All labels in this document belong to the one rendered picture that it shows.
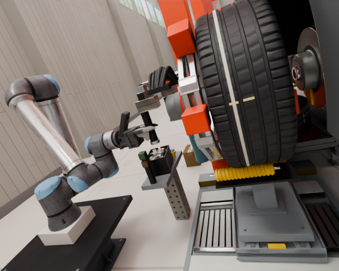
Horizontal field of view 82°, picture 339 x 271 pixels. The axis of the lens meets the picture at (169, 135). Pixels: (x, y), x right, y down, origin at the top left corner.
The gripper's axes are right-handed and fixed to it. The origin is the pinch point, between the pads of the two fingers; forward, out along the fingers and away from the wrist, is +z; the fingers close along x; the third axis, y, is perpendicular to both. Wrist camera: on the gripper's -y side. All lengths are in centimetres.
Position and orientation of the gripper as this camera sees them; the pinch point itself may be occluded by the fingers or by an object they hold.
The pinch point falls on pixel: (153, 125)
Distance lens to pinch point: 85.2
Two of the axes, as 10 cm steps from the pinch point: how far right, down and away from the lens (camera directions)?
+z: 9.2, -2.0, -3.5
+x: -2.6, 3.7, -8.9
